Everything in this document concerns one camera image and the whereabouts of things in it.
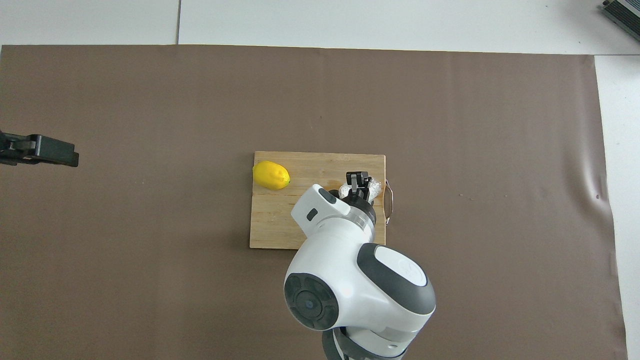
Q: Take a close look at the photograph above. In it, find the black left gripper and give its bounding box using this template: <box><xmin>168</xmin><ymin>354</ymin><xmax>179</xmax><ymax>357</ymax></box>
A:
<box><xmin>0</xmin><ymin>131</ymin><xmax>80</xmax><ymax>168</ymax></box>

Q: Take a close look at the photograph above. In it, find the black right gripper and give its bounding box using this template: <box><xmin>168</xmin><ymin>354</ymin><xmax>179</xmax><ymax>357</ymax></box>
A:
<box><xmin>344</xmin><ymin>171</ymin><xmax>377</xmax><ymax>221</ymax></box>

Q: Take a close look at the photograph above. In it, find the clear textured glass cup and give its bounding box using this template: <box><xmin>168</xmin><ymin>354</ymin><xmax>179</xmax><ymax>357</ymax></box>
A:
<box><xmin>338</xmin><ymin>177</ymin><xmax>382</xmax><ymax>202</ymax></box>

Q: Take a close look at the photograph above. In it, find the yellow lemon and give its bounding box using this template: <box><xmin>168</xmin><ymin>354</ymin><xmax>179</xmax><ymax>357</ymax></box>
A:
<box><xmin>252</xmin><ymin>160</ymin><xmax>291</xmax><ymax>191</ymax></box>

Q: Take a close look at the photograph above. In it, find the wooden cutting board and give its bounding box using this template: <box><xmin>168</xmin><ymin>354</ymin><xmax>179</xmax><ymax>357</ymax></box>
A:
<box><xmin>249</xmin><ymin>151</ymin><xmax>395</xmax><ymax>250</ymax></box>

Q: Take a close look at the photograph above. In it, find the brown paper mat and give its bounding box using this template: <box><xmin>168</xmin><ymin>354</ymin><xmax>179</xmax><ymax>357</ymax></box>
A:
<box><xmin>0</xmin><ymin>44</ymin><xmax>629</xmax><ymax>360</ymax></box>

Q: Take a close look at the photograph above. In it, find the grey finned metal device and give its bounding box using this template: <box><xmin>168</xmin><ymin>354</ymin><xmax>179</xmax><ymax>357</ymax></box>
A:
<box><xmin>598</xmin><ymin>0</ymin><xmax>640</xmax><ymax>42</ymax></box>

